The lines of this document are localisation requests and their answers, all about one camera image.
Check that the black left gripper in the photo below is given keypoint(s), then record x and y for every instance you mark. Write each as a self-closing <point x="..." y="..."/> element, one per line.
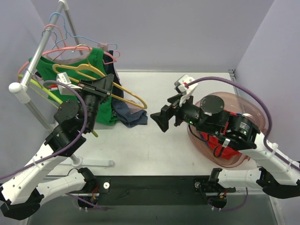
<point x="95" y="88"/>

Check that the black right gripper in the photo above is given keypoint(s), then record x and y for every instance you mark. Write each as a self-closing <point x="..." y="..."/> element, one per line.
<point x="173" y="113"/>

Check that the green tank top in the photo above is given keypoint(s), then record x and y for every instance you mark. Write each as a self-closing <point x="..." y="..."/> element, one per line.
<point x="95" y="58"/>

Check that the yellow plastic hanger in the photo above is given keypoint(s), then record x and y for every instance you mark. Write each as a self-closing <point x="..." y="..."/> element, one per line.
<point x="93" y="69"/>

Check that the red tank top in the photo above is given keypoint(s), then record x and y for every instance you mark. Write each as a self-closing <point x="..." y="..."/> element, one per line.
<point x="217" y="150"/>

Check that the pink plastic hanger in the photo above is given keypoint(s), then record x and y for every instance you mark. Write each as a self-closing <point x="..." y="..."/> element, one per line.
<point x="80" y="47"/>

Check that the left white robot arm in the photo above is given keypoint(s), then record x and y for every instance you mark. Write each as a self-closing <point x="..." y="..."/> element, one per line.
<point x="26" y="192"/>

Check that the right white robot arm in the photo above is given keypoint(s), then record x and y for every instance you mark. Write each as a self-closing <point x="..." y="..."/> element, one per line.
<point x="277" y="174"/>

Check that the dark grey-blue tank top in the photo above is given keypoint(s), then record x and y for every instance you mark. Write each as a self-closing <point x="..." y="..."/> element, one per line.
<point x="126" y="113"/>

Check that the pink translucent plastic basin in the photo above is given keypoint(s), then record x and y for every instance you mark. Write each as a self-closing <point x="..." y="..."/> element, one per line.
<point x="232" y="105"/>

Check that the silver clothes rack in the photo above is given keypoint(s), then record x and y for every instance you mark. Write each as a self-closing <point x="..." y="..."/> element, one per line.
<point x="19" y="89"/>

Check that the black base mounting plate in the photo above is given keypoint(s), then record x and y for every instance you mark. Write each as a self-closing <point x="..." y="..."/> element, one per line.
<point x="156" y="190"/>

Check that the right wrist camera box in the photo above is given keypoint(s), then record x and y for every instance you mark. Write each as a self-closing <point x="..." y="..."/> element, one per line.
<point x="184" y="90"/>

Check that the light blue wire hanger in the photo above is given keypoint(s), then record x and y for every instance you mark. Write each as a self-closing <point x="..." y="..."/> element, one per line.
<point x="70" y="31"/>

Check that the pink wire hanger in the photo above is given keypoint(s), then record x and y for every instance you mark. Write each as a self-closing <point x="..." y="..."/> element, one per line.
<point x="49" y="28"/>

